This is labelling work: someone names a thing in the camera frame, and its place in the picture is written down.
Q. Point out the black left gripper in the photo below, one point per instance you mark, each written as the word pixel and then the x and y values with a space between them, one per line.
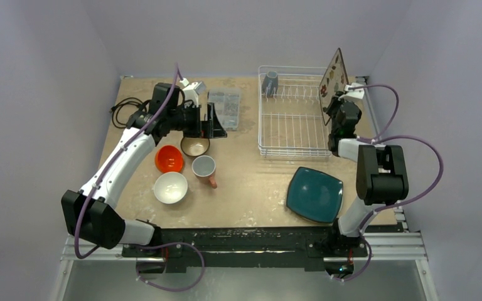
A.
pixel 211 128

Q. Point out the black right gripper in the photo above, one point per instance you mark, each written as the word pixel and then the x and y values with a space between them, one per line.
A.
pixel 334 110

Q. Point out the square floral plate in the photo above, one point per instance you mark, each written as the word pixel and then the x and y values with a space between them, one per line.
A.
pixel 335 78

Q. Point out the grey printed mug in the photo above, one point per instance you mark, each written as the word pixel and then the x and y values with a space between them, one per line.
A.
pixel 270 84

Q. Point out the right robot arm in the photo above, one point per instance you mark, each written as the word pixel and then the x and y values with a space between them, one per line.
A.
pixel 381 174

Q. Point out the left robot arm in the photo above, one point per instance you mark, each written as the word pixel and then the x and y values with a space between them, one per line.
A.
pixel 89 212

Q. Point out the brown rimmed beige bowl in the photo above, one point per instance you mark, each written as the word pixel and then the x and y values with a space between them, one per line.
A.
pixel 194 147

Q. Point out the clear plastic screw box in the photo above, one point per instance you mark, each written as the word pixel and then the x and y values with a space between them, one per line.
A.
pixel 227 102

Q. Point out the pink flowered mug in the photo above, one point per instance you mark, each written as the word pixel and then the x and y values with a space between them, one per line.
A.
pixel 204 168

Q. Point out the orange bowl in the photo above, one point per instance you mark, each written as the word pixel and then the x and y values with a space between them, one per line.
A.
pixel 169 159

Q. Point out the white bowl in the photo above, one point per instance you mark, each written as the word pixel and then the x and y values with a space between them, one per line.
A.
pixel 170 188

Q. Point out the teal square plate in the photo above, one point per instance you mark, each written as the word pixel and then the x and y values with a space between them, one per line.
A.
pixel 314 195

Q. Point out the white wire dish rack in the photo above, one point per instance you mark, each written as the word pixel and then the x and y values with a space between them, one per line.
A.
pixel 290 122

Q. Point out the black table edge rail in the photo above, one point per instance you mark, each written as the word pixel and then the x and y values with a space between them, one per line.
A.
pixel 269 247

